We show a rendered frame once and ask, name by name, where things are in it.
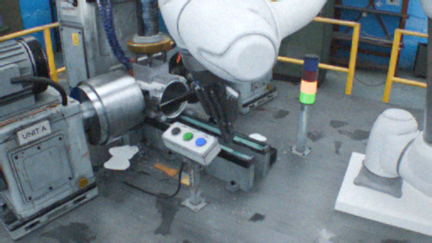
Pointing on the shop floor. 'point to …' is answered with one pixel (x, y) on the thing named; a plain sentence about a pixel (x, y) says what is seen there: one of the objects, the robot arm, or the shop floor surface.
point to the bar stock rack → (367, 36)
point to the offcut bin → (421, 60)
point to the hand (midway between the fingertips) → (226, 130)
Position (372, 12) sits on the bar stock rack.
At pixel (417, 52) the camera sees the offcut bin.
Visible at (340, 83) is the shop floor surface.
